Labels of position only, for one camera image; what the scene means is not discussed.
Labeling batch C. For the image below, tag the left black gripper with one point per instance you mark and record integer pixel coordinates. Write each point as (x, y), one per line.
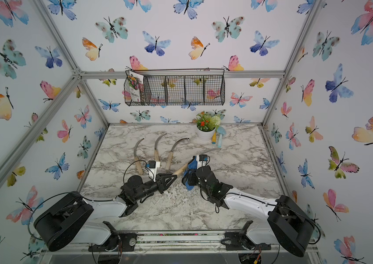
(160, 184)

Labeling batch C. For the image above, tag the seed packet in basket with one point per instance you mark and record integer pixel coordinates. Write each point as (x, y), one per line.
(136, 85)

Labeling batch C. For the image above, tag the black wire wall basket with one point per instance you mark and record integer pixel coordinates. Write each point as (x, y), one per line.
(180, 87)

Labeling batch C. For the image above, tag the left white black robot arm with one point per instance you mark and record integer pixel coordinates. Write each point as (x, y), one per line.
(72, 220)

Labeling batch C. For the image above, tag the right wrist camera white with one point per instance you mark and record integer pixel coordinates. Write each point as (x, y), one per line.
(202, 160)

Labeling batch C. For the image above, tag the blue grey rag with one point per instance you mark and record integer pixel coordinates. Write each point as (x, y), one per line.
(189, 179)

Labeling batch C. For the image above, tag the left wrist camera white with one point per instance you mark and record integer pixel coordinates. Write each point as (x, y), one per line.
(151, 168)

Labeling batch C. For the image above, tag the aluminium front rail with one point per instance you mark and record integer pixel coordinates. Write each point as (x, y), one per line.
(159, 242)

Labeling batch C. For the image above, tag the white pot with plant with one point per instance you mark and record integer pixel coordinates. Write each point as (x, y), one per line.
(206, 125)

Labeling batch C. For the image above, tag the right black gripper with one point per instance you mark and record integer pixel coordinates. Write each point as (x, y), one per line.
(192, 176)

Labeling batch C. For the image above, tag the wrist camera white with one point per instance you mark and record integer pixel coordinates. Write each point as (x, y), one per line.
(151, 168)
(202, 160)

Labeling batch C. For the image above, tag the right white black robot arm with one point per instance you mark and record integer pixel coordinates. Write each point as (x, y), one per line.
(290, 226)

